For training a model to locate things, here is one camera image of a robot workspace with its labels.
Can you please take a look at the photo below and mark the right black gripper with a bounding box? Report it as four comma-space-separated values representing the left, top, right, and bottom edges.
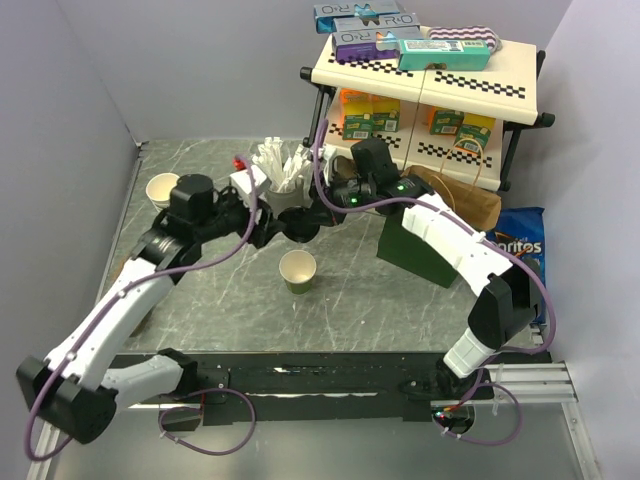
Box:
303, 169, 375, 228

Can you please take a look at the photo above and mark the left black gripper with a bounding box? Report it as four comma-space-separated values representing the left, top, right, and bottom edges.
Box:
194, 187, 285, 248

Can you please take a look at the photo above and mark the black plastic cup lid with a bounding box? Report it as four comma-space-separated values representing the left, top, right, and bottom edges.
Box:
277, 207, 320, 244

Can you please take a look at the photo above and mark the green paper coffee cup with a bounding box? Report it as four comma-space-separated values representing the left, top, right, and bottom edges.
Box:
279, 250, 317, 295

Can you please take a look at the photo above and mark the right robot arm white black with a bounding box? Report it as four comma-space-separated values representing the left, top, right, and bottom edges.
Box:
311, 127, 555, 399

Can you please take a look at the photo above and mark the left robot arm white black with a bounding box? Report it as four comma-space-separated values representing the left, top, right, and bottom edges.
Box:
16, 166, 270, 444

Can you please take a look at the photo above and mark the brown snack packet under shelf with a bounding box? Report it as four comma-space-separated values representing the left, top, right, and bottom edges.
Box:
331, 155, 358, 182

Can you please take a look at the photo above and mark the grey straw holder cup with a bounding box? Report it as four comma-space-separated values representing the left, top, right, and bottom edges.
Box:
265, 182, 304, 216

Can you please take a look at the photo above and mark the stack of paper cups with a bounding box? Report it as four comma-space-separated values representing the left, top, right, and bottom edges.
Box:
145, 172, 180, 212

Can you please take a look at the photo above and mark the orange yellow crayon box left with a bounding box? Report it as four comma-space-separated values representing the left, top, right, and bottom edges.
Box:
340, 89, 374, 141

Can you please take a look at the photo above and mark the yellow green crayon box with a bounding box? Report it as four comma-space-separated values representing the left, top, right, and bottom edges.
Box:
371, 95, 401, 132

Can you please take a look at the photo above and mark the green paper gift bag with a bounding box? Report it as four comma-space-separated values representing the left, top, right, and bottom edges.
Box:
375, 164, 503, 290

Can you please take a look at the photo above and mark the orange green crayon box right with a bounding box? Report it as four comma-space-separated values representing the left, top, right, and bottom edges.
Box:
426, 106, 465, 135

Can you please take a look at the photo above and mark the brown cardboard cup carrier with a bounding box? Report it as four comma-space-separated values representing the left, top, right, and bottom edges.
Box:
110, 260, 154, 338

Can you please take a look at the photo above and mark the yellow green box far right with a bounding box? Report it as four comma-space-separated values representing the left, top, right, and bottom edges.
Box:
454, 113, 496, 155

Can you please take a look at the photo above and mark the cream checkered two-tier shelf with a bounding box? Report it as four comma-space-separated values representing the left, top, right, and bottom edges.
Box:
300, 41, 555, 192

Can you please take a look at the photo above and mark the purple R.O toothpaste box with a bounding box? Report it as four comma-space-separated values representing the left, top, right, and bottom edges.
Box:
332, 26, 423, 62

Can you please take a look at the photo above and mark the teal long box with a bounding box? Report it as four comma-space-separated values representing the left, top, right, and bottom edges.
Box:
398, 39, 491, 71

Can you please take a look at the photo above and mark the blue Doritos chip bag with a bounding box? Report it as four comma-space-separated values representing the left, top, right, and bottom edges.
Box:
487, 207, 545, 310

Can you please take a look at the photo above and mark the blue R.O toothpaste box top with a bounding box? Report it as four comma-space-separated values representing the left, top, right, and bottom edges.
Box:
313, 1, 405, 34

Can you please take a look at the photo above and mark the grey R.O toothpaste box middle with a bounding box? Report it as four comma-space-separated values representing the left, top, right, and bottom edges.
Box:
334, 13, 420, 32

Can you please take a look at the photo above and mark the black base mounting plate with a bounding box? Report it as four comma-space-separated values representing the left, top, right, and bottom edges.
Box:
137, 352, 496, 427

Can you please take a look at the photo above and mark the purple white wavy pouch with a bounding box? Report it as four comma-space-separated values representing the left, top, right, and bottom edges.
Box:
427, 25, 502, 53

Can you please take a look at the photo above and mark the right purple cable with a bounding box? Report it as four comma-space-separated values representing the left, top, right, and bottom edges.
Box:
309, 118, 557, 446

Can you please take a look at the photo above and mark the purple cable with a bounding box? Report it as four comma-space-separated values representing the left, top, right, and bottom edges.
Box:
24, 154, 259, 461
309, 118, 557, 446

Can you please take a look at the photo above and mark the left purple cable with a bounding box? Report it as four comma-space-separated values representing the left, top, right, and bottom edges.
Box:
24, 154, 259, 461

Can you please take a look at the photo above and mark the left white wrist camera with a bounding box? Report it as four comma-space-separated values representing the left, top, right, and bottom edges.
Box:
229, 165, 271, 207

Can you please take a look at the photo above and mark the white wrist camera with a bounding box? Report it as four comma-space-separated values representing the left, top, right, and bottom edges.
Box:
317, 144, 338, 185
229, 165, 271, 207

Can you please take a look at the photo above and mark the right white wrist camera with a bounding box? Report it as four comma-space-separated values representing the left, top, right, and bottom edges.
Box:
317, 144, 338, 185

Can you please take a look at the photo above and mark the aluminium rail frame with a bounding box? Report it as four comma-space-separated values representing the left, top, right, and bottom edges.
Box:
25, 360, 604, 479

